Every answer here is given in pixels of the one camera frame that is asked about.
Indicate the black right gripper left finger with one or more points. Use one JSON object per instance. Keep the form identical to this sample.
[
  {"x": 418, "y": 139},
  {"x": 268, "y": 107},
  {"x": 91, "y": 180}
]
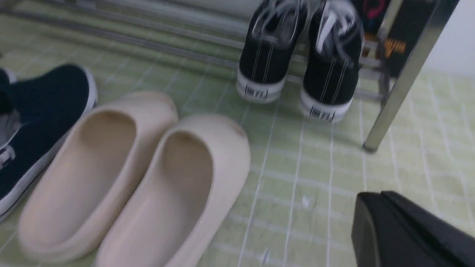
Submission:
[{"x": 379, "y": 240}]

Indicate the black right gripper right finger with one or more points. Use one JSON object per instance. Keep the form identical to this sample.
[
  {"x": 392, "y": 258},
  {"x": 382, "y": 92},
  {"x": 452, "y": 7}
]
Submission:
[{"x": 451, "y": 243}]

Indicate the black canvas sneaker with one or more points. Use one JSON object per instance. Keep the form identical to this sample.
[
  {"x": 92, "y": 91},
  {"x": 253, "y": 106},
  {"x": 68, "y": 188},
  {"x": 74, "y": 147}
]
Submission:
[
  {"x": 273, "y": 33},
  {"x": 336, "y": 37}
]

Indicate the metal shoe rack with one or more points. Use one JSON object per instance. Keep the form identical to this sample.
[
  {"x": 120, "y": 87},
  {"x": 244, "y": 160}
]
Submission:
[{"x": 392, "y": 91}]

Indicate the green checkered tablecloth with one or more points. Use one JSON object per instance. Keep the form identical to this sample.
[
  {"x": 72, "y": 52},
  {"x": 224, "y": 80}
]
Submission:
[{"x": 297, "y": 206}]

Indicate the cream right foam slipper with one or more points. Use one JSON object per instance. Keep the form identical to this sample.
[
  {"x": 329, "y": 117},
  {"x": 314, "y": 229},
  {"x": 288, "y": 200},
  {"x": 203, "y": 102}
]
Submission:
[{"x": 195, "y": 176}]

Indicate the cream foam slipper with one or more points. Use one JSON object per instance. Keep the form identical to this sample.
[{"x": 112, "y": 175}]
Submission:
[
  {"x": 195, "y": 176},
  {"x": 93, "y": 175}
]

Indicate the cream left foam slipper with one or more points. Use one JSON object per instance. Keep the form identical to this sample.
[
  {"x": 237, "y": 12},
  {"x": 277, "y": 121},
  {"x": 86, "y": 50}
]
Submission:
[{"x": 93, "y": 175}]

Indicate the navy right slip-on shoe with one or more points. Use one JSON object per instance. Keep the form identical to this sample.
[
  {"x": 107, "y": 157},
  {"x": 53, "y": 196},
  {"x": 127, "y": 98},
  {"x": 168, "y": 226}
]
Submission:
[{"x": 36, "y": 116}]

